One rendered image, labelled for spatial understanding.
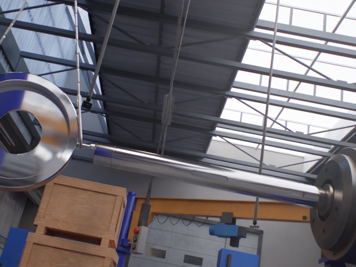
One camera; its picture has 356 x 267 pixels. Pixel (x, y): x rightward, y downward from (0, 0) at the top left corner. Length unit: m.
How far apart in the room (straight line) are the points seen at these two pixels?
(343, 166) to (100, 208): 4.35
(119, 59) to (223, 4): 3.41
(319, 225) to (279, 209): 6.29
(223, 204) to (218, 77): 3.82
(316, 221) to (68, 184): 4.38
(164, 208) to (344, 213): 7.39
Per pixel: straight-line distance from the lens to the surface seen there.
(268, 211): 7.89
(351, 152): 1.55
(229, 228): 7.92
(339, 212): 1.44
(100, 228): 5.51
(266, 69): 8.68
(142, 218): 2.17
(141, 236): 2.14
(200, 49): 10.06
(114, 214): 5.51
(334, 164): 1.54
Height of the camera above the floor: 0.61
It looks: 24 degrees up
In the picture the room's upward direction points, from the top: 12 degrees clockwise
